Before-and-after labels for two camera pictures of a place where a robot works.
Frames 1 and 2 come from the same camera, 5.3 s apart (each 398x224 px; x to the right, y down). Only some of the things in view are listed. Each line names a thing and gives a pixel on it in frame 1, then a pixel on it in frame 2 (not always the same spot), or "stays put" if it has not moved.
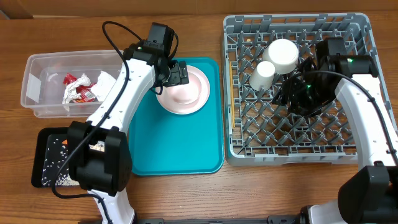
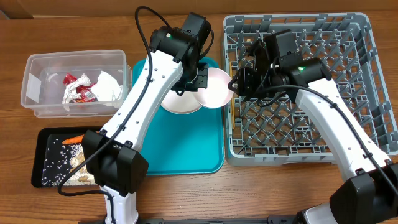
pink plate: x=187 y=98 stays put
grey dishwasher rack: x=258 y=130 stays put
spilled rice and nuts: x=56 y=153 stays put
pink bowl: x=184 y=94 → x=217 y=93
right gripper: x=290 y=94 → x=247 y=77
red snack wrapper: x=86 y=92 stays put
